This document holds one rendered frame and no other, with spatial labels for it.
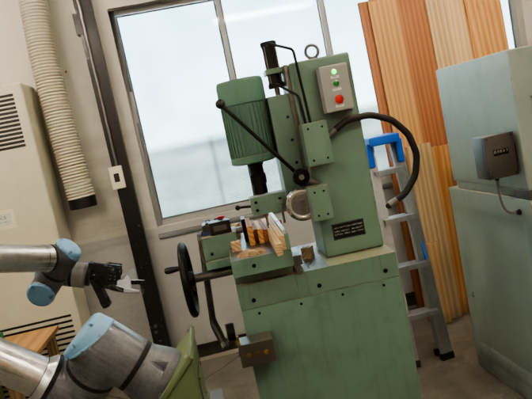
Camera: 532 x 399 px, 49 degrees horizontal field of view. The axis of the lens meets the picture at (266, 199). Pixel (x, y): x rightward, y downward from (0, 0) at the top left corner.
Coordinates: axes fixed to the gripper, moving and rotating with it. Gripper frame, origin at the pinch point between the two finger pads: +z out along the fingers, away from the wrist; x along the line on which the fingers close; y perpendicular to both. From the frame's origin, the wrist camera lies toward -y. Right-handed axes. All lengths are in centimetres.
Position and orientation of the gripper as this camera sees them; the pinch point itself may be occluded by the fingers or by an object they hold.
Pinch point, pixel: (142, 288)
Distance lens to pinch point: 218.3
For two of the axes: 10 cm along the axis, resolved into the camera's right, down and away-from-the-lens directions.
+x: -0.9, -1.1, 9.9
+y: 1.5, -9.8, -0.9
